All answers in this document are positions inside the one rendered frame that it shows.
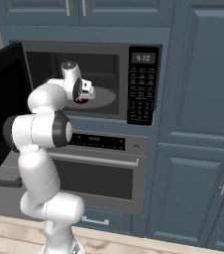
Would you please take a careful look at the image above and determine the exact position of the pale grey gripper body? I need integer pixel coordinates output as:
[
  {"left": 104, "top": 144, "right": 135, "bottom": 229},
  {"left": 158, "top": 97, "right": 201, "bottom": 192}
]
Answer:
[{"left": 77, "top": 84, "right": 97, "bottom": 102}]

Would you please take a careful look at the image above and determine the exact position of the grey microwave turntable plate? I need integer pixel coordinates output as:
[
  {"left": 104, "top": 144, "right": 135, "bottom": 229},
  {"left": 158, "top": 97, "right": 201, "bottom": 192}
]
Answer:
[{"left": 62, "top": 85, "right": 118, "bottom": 111}]

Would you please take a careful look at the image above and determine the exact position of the grey built-in microwave oven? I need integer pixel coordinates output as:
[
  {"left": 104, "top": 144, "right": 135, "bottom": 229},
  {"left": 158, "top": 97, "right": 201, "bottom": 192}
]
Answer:
[{"left": 19, "top": 41, "right": 164, "bottom": 127}]

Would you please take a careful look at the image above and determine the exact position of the black microwave door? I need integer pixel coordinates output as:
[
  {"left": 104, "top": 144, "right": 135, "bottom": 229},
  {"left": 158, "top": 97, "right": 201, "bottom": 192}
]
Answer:
[{"left": 0, "top": 42, "right": 37, "bottom": 187}]

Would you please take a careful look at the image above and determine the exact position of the blue overhead cupboard door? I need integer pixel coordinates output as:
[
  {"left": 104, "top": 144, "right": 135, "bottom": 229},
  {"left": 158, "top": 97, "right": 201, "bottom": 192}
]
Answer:
[
  {"left": 79, "top": 0, "right": 176, "bottom": 29},
  {"left": 0, "top": 0, "right": 82, "bottom": 28}
]

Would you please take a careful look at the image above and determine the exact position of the tall blue cupboard door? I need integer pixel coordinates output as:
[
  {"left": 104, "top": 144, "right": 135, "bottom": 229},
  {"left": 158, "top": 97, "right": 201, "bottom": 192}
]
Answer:
[{"left": 159, "top": 0, "right": 224, "bottom": 151}]

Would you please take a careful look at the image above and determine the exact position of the blue drawer front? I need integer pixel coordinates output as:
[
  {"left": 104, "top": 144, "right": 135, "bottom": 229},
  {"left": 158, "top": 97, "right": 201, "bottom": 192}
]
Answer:
[{"left": 72, "top": 205, "right": 134, "bottom": 234}]

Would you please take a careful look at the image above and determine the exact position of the blue lower cupboard door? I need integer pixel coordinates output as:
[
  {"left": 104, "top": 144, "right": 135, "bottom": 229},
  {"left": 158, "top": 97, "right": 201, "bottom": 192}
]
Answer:
[{"left": 146, "top": 142, "right": 224, "bottom": 248}]

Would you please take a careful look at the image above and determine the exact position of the silver oven door handle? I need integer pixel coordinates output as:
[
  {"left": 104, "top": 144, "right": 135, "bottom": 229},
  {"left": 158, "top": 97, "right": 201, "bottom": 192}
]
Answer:
[{"left": 47, "top": 151, "right": 140, "bottom": 169}]

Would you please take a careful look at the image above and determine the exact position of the silver overhead cupboard handle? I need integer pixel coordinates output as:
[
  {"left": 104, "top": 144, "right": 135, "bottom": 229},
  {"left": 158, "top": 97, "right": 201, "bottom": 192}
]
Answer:
[
  {"left": 81, "top": 0, "right": 88, "bottom": 17},
  {"left": 64, "top": 0, "right": 71, "bottom": 17}
]

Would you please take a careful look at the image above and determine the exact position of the silver drawer handle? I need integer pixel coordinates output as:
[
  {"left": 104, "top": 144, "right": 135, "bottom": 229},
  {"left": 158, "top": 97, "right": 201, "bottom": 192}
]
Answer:
[{"left": 81, "top": 215, "right": 111, "bottom": 227}]

